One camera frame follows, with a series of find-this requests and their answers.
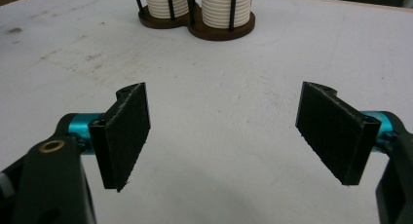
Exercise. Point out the stack of white paper cups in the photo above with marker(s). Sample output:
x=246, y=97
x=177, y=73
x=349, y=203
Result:
x=159, y=5
x=217, y=9

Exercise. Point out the brown cup holder black rods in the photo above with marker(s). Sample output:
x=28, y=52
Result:
x=211, y=32

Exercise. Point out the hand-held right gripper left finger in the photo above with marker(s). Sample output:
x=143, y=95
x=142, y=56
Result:
x=125, y=136

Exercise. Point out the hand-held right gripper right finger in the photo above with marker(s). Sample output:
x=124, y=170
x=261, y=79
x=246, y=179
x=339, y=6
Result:
x=334, y=133

